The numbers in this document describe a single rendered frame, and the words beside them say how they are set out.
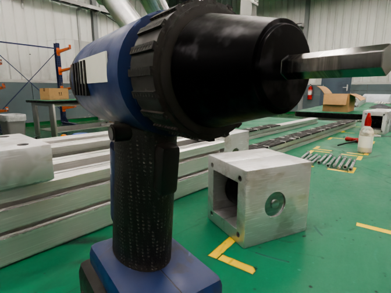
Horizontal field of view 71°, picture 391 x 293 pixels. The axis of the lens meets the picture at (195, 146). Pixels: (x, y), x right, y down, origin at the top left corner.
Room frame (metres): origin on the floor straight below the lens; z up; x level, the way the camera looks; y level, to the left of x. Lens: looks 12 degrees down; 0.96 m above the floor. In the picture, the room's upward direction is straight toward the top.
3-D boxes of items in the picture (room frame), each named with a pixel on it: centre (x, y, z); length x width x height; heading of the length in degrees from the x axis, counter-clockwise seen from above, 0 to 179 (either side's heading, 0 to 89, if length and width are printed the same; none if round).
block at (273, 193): (0.36, -0.08, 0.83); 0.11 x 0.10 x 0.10; 26
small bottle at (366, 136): (0.80, -0.50, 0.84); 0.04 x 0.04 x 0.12
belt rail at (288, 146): (1.06, -0.48, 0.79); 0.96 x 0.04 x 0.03; 137
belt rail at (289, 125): (1.19, -0.34, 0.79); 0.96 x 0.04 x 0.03; 137
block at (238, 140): (0.60, -0.04, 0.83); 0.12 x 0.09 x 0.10; 47
